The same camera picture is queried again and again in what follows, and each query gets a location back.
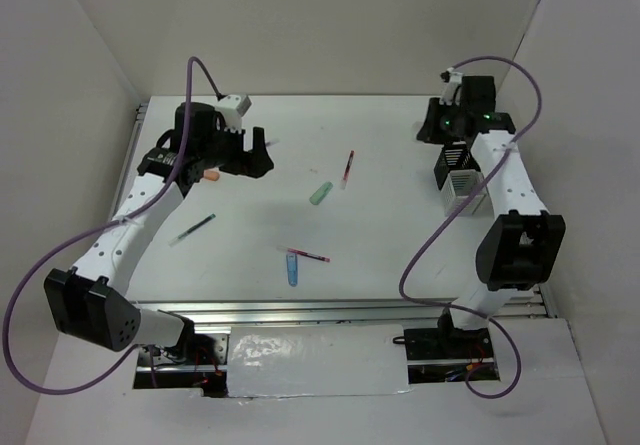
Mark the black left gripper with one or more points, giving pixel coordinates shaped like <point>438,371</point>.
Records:
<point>253,164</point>

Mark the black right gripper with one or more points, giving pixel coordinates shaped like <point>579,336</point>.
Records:
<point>429,131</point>

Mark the green lead case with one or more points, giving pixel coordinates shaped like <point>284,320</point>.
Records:
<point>320,194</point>

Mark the red gel pen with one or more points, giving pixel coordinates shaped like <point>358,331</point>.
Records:
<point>346,173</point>
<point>304,254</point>

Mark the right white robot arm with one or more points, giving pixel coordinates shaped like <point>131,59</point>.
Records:
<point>479,163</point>

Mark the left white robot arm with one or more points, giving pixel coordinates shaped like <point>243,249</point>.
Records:
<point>88,301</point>

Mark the orange lead case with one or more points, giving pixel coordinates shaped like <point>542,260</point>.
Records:
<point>211,175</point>

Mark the white mesh organizer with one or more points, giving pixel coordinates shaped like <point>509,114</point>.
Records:
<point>457,187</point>

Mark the blue lead case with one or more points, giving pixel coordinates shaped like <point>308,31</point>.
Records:
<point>292,269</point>

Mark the white foil cover board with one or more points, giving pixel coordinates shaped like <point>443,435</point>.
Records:
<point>316,361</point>

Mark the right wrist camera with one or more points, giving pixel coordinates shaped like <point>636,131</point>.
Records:
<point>452,80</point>

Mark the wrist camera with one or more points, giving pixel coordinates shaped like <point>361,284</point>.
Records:
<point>452,80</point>
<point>233,108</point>

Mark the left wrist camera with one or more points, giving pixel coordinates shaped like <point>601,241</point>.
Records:
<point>233,108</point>

